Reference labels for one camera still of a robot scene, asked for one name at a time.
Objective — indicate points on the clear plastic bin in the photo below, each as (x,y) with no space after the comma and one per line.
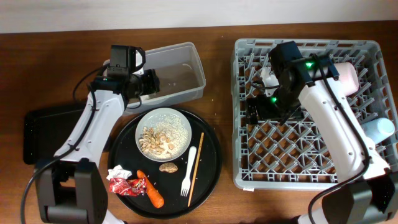
(181,76)

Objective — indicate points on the white cup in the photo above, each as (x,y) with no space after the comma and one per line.
(379,129)

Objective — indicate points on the wooden chopstick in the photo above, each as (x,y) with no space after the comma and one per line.
(195,169)

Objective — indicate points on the round black tray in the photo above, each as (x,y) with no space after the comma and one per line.
(124,152)

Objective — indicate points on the pink bowl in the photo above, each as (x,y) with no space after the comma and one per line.
(348,78)

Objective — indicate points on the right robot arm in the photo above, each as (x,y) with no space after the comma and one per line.
(366,191)

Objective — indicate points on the white plastic fork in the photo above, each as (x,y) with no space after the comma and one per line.
(186,181)

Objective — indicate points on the red snack wrapper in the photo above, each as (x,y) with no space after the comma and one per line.
(133,187)

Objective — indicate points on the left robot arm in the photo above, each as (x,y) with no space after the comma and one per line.
(69,187)

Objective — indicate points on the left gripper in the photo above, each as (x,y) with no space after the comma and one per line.
(151,80)

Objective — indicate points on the grey dishwasher rack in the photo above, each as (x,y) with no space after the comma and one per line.
(293,156)

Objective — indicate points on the walnut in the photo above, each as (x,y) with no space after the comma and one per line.
(168,167)

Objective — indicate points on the grey plate with food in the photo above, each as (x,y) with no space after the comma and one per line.
(163,134)

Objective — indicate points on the orange carrot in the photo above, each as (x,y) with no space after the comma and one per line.
(155,197)

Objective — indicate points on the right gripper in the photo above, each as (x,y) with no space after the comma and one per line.
(260,102)

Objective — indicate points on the black rectangular tray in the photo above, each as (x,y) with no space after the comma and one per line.
(46,129)

